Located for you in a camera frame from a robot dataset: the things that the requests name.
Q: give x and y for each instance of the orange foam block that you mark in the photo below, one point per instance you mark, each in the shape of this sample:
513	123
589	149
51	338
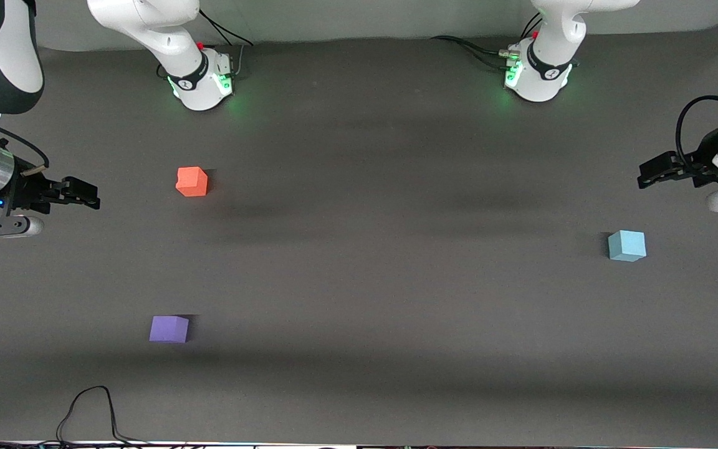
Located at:
191	182

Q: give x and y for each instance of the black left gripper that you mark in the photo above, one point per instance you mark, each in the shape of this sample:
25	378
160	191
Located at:
699	163

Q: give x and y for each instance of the dark grey table mat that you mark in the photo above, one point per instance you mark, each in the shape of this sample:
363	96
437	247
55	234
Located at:
396	299

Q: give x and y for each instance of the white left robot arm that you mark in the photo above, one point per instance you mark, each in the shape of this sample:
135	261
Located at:
543	81

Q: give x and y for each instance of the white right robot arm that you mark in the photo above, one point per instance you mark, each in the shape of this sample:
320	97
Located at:
200	87

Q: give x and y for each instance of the purple foam block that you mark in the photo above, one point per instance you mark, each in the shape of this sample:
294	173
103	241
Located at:
169	329

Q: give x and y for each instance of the light blue foam block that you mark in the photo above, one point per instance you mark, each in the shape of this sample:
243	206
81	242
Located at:
626	246

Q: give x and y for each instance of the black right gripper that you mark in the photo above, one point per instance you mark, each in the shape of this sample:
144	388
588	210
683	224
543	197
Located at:
27	191

